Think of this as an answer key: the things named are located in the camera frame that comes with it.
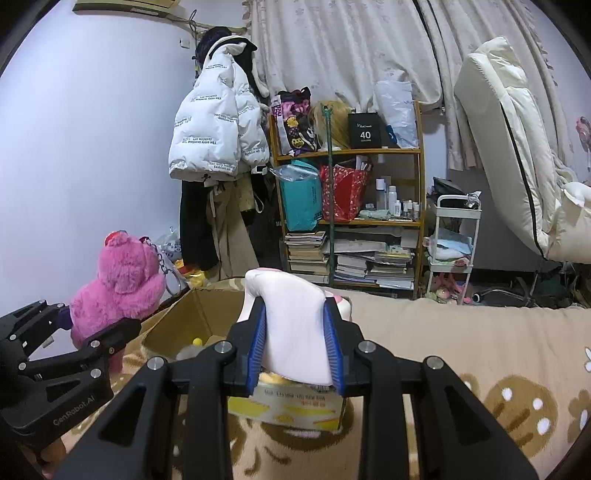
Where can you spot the teal shopping bag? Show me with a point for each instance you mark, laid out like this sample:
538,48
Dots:
300,203

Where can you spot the white plastic bag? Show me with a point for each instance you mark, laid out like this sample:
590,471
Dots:
397,115

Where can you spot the green pole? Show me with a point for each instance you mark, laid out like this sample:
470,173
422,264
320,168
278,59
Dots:
329,194

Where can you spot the pink roll cake plush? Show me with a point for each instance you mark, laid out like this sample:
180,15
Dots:
291,323

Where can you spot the beige flower-patterned blanket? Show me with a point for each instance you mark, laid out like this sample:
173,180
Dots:
461,332

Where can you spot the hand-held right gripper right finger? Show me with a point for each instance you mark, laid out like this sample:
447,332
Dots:
332,344

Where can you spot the white fluffy plush toy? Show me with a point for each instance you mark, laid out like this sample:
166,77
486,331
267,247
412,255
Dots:
189,354

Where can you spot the yellow plush toy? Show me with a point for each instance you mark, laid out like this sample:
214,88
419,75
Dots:
273,378

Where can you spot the cardboard box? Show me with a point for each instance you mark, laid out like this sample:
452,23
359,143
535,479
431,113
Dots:
286,408

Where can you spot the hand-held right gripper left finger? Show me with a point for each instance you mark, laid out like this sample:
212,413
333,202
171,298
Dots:
256,344

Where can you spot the white puffer jacket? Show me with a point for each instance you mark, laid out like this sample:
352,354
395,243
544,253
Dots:
212,124

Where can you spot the clear plastic bag of toys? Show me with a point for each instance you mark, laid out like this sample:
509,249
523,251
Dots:
173,249

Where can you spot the stack of old books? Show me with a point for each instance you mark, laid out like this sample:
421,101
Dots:
304,254

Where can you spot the red patterned gift bag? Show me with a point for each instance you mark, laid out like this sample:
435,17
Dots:
344,194

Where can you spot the black box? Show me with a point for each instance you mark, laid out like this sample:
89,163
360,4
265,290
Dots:
367,131

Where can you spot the white rolling cart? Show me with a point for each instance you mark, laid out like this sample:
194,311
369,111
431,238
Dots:
455,244

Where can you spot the wooden shelf rack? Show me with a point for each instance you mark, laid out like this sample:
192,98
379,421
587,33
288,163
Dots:
418,184

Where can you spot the blonde wig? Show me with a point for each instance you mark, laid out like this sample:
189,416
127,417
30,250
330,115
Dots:
341,124

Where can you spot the floral beige curtain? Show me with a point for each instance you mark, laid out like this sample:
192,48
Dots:
346,50

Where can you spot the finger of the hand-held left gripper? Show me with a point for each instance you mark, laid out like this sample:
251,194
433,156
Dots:
44,314
115,334

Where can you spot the black metal chair frame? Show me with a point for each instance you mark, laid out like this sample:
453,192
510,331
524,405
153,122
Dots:
526,286

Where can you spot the pile of books and papers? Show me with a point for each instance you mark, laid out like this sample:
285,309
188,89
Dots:
374,265

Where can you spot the cream folded mattress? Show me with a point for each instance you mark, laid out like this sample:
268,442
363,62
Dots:
508,138

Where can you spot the black hanging garment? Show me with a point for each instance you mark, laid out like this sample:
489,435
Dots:
251,69

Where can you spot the colourful cartoon print bag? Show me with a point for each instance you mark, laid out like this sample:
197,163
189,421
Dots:
295,127

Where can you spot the black hanging pants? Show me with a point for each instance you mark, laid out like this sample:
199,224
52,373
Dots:
198,226

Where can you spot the beige hanging coat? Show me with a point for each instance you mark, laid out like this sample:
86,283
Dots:
231,230

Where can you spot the pink bear plush toy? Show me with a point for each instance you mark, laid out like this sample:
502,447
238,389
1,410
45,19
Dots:
120,277

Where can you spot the group of cosmetic bottles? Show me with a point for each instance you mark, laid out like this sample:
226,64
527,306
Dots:
397,203

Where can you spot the wall air conditioner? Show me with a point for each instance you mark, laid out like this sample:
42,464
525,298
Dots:
124,4

